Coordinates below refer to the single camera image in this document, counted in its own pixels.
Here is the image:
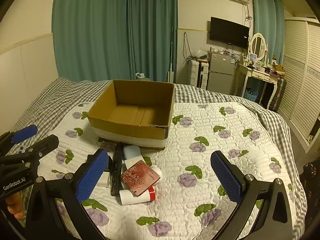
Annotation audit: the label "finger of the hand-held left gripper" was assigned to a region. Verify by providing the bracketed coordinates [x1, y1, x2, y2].
[0, 134, 60, 172]
[0, 124, 38, 155]

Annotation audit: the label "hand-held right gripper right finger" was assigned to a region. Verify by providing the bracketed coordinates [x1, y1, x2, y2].
[210, 150, 294, 240]

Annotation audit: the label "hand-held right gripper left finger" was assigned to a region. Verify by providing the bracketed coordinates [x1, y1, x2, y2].
[25, 148, 109, 240]

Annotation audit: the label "light blue earbuds case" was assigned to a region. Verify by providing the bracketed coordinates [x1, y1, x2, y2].
[123, 145, 144, 160]

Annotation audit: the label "pink floral box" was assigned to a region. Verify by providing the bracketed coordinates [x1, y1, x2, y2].
[121, 159, 161, 197]

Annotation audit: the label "brown cardboard box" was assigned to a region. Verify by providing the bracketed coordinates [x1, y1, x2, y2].
[87, 79, 175, 149]

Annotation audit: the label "person's left hand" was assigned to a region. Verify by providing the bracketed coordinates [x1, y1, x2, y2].
[5, 194, 25, 220]

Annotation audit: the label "black remote control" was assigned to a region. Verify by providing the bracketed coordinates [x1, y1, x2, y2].
[110, 142, 125, 197]

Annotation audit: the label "grey checkered bed sheet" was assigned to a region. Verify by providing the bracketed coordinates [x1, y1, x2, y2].
[5, 77, 309, 232]

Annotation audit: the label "white tube with red cap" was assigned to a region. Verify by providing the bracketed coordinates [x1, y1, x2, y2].
[119, 187, 157, 205]

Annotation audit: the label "white floral quilt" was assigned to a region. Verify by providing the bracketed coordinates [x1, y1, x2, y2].
[7, 101, 308, 240]

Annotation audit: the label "blue plastic basket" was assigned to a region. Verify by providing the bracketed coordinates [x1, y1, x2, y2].
[244, 89, 258, 102]

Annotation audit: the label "dark patterned cloth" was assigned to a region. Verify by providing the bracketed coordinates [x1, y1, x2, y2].
[302, 162, 320, 205]

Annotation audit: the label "dark suitcase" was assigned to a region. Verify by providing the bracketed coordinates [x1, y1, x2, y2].
[270, 77, 287, 112]

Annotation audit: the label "grey fridge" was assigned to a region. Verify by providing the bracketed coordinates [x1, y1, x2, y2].
[207, 51, 237, 95]

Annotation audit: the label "white dressing table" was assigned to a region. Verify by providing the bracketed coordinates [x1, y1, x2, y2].
[235, 62, 279, 109]

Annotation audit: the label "white suitcase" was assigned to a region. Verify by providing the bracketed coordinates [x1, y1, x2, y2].
[189, 59, 209, 88]

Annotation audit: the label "green curtain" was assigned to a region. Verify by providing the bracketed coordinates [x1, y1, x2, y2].
[127, 0, 178, 83]
[51, 0, 133, 82]
[251, 0, 285, 64]

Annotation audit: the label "white louvred wardrobe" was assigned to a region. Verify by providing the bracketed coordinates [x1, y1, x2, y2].
[277, 17, 320, 153]

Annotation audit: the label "white mop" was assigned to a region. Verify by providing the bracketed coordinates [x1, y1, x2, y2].
[167, 27, 175, 83]

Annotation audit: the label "white oval vanity mirror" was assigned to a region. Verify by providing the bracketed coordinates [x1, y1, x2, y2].
[250, 33, 267, 61]

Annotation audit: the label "hanging wall cables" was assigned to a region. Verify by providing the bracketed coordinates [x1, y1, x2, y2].
[182, 32, 198, 63]

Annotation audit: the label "black wall television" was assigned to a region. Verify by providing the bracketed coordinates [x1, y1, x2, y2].
[209, 17, 250, 48]

